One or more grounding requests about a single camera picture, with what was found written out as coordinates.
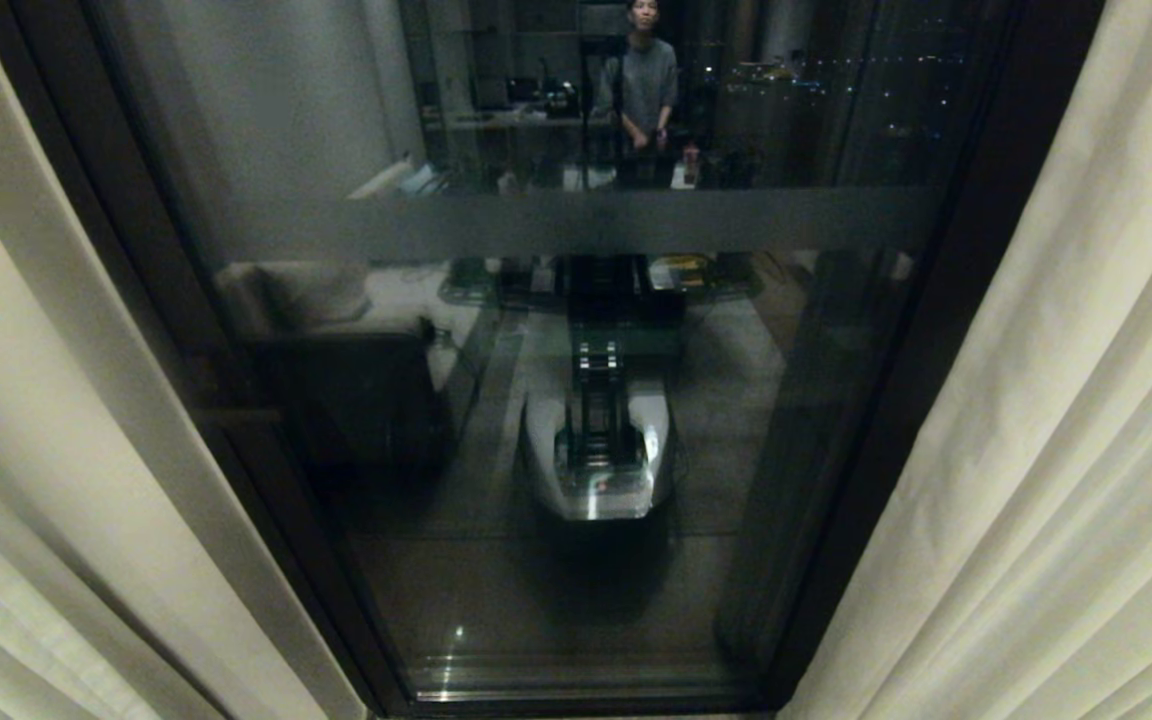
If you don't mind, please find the dark framed glass balcony door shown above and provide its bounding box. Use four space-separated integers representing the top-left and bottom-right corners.
0 0 1107 717

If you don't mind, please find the cream fabric curtain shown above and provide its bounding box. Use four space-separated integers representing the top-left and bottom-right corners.
781 0 1152 720
0 0 369 720

